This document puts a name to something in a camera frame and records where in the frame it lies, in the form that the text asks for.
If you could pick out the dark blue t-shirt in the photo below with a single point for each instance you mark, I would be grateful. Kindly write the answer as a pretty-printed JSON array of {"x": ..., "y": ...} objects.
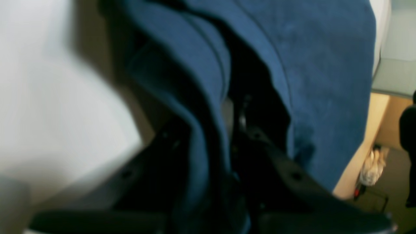
[{"x": 307, "y": 65}]

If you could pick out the person in dark clothes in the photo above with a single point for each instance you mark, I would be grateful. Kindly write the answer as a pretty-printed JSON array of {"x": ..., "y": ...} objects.
[{"x": 407, "y": 136}]

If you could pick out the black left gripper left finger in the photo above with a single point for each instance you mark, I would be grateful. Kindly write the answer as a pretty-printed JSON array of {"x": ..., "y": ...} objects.
[{"x": 137, "y": 199}]

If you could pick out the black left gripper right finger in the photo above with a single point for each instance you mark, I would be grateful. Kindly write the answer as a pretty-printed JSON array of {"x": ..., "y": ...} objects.
[{"x": 282, "y": 198}]

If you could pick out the white bag on floor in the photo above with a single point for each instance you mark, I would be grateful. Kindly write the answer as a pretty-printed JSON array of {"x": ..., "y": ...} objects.
[{"x": 373, "y": 166}]

